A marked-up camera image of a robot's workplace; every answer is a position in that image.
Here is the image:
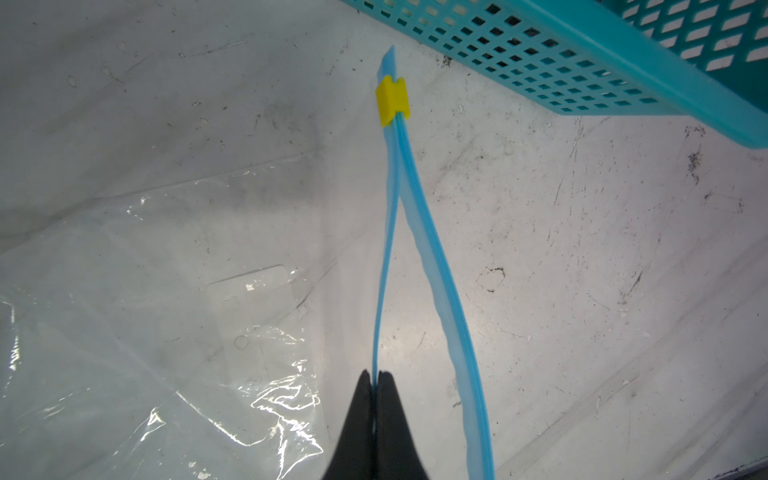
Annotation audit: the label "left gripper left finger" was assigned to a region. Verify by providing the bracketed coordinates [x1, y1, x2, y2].
[322, 370, 375, 480]

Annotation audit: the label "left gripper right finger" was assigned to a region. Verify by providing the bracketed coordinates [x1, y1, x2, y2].
[374, 371, 428, 480]

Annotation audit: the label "teal plastic basket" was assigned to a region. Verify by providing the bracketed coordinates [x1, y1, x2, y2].
[354, 0, 767, 149]

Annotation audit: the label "clear zip top bag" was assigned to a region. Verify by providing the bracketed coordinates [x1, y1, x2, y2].
[1, 50, 495, 479]

